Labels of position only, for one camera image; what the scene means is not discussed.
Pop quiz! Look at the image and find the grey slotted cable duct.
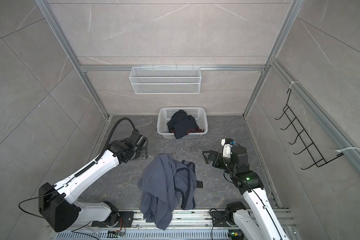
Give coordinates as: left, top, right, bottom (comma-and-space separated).
55, 229, 232, 240

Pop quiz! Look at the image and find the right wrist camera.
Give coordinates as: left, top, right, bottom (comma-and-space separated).
221, 138, 235, 159

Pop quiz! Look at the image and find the red garment in basket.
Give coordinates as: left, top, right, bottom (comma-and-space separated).
170, 129, 204, 135

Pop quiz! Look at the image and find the dark navy tank top pile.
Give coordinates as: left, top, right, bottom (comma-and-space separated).
167, 110, 200, 140

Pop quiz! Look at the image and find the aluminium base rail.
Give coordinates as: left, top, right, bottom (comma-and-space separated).
91, 208, 298, 233

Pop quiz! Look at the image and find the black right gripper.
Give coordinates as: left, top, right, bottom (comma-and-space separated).
203, 150, 238, 175

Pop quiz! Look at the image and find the blue-grey tank top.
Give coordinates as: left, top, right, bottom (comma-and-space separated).
138, 155, 203, 230

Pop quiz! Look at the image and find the white wire mesh wall basket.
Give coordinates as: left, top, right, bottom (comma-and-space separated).
129, 67, 202, 95

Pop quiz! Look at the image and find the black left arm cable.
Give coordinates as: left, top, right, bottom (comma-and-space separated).
95, 116, 138, 163

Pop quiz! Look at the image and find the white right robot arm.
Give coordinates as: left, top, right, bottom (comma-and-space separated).
202, 142, 288, 240

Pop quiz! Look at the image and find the white plastic laundry basket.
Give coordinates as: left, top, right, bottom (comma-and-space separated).
157, 107, 208, 140

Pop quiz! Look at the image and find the white cable tie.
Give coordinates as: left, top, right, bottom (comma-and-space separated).
335, 147, 360, 153

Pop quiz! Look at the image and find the black wire hook rack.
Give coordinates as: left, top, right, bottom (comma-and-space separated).
275, 89, 344, 170

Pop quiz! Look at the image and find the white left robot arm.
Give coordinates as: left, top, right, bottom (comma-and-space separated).
39, 131, 147, 233

